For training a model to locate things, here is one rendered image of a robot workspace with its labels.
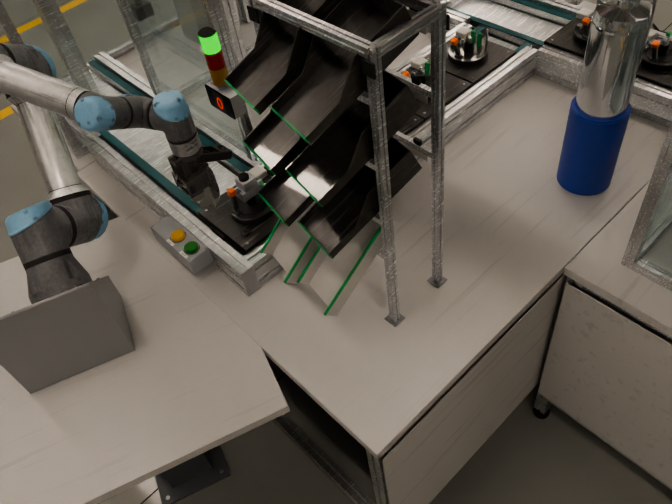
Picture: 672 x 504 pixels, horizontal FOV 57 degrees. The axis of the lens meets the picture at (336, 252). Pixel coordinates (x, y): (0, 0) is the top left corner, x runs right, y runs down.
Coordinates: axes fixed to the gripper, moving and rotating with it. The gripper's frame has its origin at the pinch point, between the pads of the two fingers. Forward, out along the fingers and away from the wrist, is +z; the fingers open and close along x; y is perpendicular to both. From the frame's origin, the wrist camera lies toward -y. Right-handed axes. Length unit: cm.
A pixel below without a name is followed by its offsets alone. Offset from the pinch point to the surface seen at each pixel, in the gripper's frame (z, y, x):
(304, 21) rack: -58, -14, 36
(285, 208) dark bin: -12.6, -4.3, 28.7
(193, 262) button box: 12.6, 13.3, 2.0
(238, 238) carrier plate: 10.4, 0.0, 6.7
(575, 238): 21, -68, 72
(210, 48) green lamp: -30.5, -20.9, -17.0
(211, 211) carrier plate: 10.4, -1.2, -8.4
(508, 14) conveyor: 16, -148, -11
